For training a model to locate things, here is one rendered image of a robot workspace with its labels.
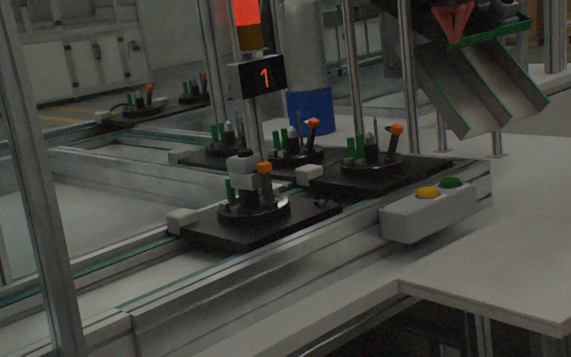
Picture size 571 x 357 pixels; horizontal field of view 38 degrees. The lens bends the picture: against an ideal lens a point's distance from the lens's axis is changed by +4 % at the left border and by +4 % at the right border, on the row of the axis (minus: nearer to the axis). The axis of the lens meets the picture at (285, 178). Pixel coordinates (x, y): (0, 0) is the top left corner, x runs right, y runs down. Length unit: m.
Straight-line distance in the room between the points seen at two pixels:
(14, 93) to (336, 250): 0.66
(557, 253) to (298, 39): 1.35
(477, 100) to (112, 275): 0.95
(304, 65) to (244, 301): 1.44
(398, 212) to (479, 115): 0.52
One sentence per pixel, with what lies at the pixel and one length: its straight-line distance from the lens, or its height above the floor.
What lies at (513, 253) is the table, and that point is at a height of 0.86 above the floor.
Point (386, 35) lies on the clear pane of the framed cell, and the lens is 2.81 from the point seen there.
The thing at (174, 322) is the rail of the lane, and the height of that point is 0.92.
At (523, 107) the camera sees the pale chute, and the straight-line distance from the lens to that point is 2.05.
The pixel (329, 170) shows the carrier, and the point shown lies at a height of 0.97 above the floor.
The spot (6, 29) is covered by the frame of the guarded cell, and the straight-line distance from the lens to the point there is 1.03.
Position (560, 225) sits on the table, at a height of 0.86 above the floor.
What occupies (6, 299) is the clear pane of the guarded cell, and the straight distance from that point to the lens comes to 1.08.
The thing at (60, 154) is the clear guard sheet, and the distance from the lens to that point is 1.47.
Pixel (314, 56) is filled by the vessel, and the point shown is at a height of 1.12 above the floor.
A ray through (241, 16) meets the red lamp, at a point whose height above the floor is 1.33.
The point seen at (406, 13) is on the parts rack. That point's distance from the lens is 1.88.
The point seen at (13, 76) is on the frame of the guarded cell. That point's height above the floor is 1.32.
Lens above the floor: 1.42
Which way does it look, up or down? 15 degrees down
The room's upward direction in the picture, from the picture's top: 8 degrees counter-clockwise
